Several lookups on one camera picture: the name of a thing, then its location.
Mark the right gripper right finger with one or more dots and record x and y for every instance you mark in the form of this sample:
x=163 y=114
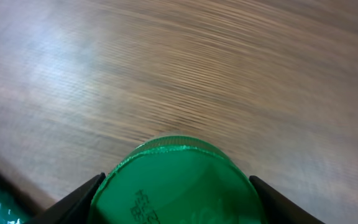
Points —
x=278 y=208

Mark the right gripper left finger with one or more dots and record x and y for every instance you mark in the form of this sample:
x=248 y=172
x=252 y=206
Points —
x=72 y=209

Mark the green lid jar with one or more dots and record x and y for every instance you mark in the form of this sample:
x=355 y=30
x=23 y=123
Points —
x=176 y=179

